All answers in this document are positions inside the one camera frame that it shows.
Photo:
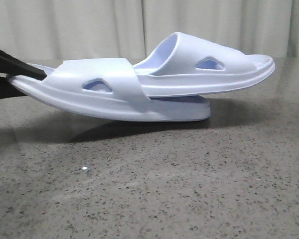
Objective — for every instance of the beige pleated curtain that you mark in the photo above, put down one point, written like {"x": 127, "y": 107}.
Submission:
{"x": 76, "y": 29}

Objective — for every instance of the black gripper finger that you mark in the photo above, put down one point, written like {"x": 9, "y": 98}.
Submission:
{"x": 7, "y": 90}
{"x": 15, "y": 67}

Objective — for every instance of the light blue slipper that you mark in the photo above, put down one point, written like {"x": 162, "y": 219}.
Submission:
{"x": 107, "y": 88}
{"x": 185, "y": 65}

